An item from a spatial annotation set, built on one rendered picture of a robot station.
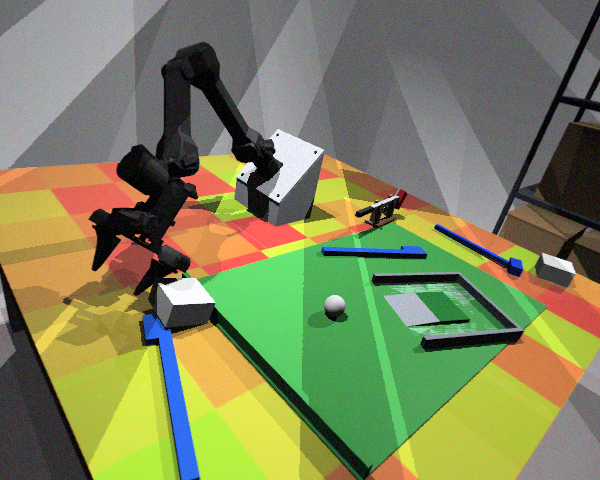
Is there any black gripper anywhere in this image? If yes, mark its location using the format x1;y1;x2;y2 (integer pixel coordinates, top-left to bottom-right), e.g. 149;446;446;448
88;199;191;296

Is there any green flat mat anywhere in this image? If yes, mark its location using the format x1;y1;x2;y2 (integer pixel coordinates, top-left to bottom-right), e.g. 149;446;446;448
197;223;548;480

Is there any white ball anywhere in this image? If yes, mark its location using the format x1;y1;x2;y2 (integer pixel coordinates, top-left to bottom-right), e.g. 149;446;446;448
324;295;346;317

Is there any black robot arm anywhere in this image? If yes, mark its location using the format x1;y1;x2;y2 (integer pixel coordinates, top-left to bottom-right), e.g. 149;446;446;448
108;41;283;238

